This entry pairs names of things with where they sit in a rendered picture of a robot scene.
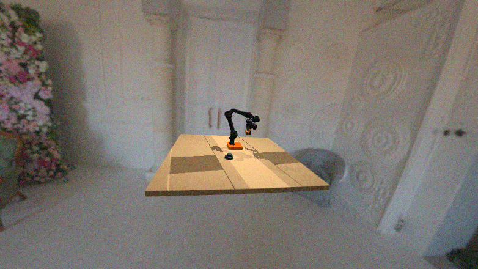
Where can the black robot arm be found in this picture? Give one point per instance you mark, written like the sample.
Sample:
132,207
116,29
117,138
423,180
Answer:
233,133

